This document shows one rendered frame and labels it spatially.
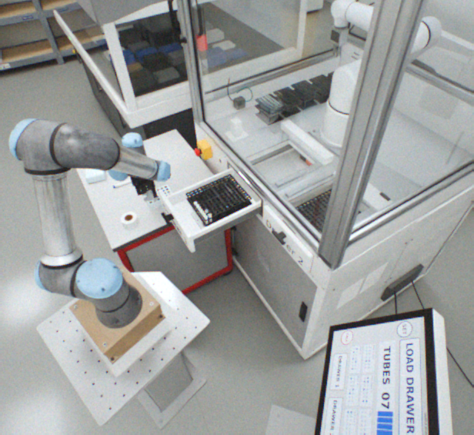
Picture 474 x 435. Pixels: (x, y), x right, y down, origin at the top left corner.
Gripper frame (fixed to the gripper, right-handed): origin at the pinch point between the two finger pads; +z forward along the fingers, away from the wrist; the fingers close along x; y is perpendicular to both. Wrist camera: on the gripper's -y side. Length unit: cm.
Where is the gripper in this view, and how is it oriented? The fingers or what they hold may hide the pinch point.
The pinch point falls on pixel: (155, 198)
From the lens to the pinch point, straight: 166.5
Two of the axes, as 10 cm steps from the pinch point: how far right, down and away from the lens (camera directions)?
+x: 4.9, 6.3, -6.0
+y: -8.7, 3.8, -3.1
